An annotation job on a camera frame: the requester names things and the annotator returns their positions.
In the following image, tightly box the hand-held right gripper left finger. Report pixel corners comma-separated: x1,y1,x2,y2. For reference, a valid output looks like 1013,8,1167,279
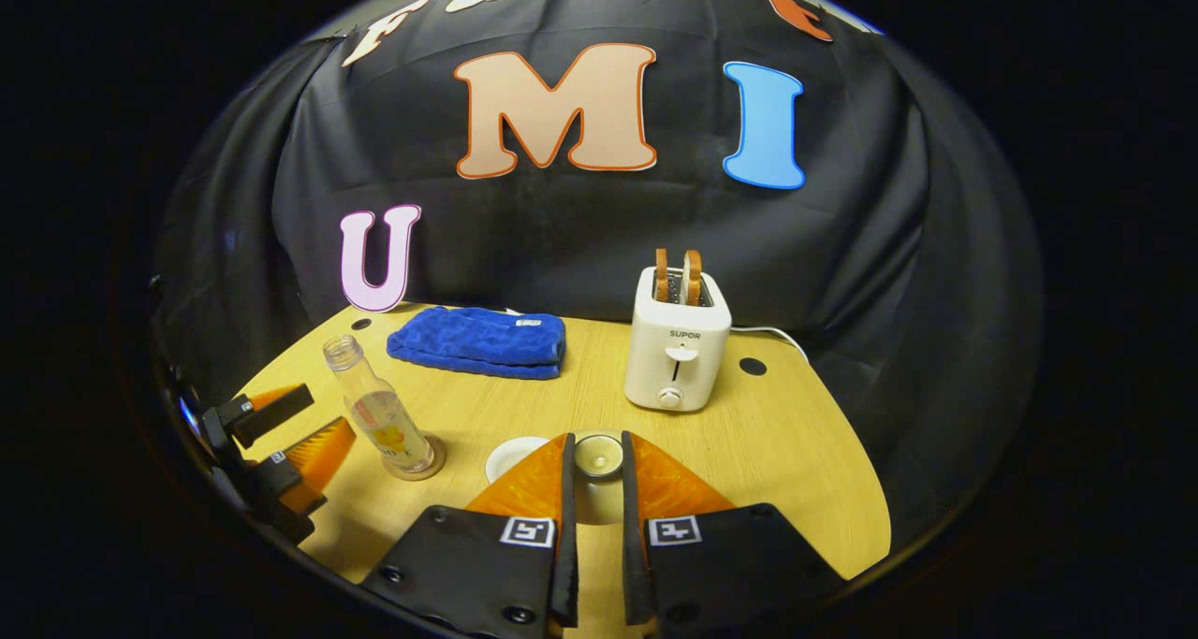
360,432,578,639

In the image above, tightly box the round wooden coaster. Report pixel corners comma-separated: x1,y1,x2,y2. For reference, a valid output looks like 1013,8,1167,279
382,433,447,482

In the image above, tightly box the clear glass water bottle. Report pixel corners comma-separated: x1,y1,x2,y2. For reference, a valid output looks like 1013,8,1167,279
323,335,437,476

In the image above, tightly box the white teacup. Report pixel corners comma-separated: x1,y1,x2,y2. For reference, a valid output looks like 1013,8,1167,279
485,436,553,484

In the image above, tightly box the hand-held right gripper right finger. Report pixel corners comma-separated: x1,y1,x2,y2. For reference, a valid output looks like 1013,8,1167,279
621,430,848,639

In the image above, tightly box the black backdrop cloth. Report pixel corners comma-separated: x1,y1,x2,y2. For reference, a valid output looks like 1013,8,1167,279
150,0,1045,546

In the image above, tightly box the white toaster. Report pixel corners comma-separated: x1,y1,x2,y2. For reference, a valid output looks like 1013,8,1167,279
624,265,733,413

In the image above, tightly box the white toaster cable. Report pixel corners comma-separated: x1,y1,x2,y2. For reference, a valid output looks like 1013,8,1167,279
729,326,811,365

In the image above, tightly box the blue folded towel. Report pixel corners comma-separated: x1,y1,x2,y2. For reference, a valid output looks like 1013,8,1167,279
387,306,566,380

